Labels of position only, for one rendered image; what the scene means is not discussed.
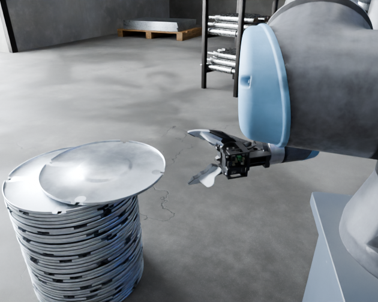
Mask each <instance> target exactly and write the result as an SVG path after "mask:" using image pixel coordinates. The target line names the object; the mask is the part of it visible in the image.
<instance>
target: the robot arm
mask: <svg viewBox="0 0 378 302"><path fill-rule="evenodd" d="M238 114H239V126H240V129H241V131H242V133H243V134H244V135H245V136H246V137H247V138H249V139H251V140H254V141H253V143H252V145H251V142H250V141H247V140H244V139H241V138H238V137H235V136H232V135H229V134H226V133H225V132H223V131H218V130H212V129H209V130H208V129H195V130H190V131H188V132H187V133H188V134H190V135H192V136H194V137H200V138H201V139H202V140H207V141H208V142H209V144H211V145H213V146H214V147H215V148H216V149H217V156H216V157H215V159H216V160H217V161H219V162H220V163H219V164H209V165H208V166H207V167H206V169H205V170H203V171H200V172H199V173H198V174H197V175H195V176H192V178H191V179H190V180H189V181H188V184H189V185H193V184H197V183H202V184H204V185H205V186H206V187H208V188H209V187H211V186H212V185H213V184H214V180H215V177H216V176H217V175H220V174H223V175H225V176H226V177H227V179H228V180H229V179H235V178H240V177H247V174H248V171H249V170H250V167H255V166H261V165H262V166H263V167H264V168H269V167H270V165H272V164H280V163H285V162H293V161H304V160H306V159H310V158H314V157H316V156H317V155H318V154H319V152H328V153H336V154H340V155H348V156H355V157H360V158H368V159H376V160H377V162H376V166H375V168H374V171H373V172H372V174H371V175H370V176H369V177H368V179H367V180H366V181H365V182H364V183H363V185H362V186H361V187H360V188H359V189H358V190H357V192H356V193H355V194H354V196H353V197H352V198H351V199H350V200H349V202H348V203H347V204H346V206H345V208H344V210H343V214H342V217H341V221H340V225H339V233H340V237H341V240H342V242H343V244H344V246H345V248H346V249H347V251H348V252H349V253H350V254H351V256H352V257H353V258H354V259H355V260H356V262H357V263H359V264H360V265H361V266H362V267H363V268H364V269H366V270H367V271H368V272H369V273H370V274H372V275H373V276H374V277H376V278H378V0H371V4H370V7H369V11H368V14H367V12H366V11H365V10H364V9H363V8H362V7H361V6H360V5H359V4H358V0H286V1H285V5H284V6H282V7H281V8H280V9H279V10H278V11H277V12H276V13H275V14H274V15H273V16H272V17H271V18H270V20H269V21H268V23H267V24H266V23H260V24H258V25H257V26H249V27H248V28H247V29H246V30H245V31H244V33H243V36H242V43H241V53H240V61H239V85H238ZM245 168H246V171H245ZM234 174H240V176H236V177H231V175H234Z"/></svg>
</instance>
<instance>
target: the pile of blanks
mask: <svg viewBox="0 0 378 302"><path fill-rule="evenodd" d="M137 197H138V195H136V196H134V197H131V198H128V199H126V200H122V201H118V202H115V203H109V204H100V205H96V206H93V207H90V208H88V209H84V210H79V211H76V212H71V213H62V212H58V214H54V215H42V214H35V213H28V212H24V211H21V210H19V209H17V208H15V207H13V206H11V205H10V204H9V203H8V202H7V201H6V200H5V205H6V206H7V209H8V212H9V215H10V219H11V221H12V223H13V227H14V230H15V233H16V237H17V240H18V242H19V244H20V248H21V251H22V255H23V257H24V259H25V262H26V265H27V268H28V271H29V275H30V277H31V280H32V284H33V287H34V291H35V294H36V296H37V298H38V300H39V302H122V301H123V300H125V299H126V298H127V297H128V296H129V295H130V294H131V293H132V292H133V290H134V289H132V288H133V287H136V286H137V284H138V283H139V281H140V278H141V277H142V273H143V266H144V262H143V243H142V229H141V224H140V214H139V200H138V198H137ZM61 213H62V214H61Z"/></svg>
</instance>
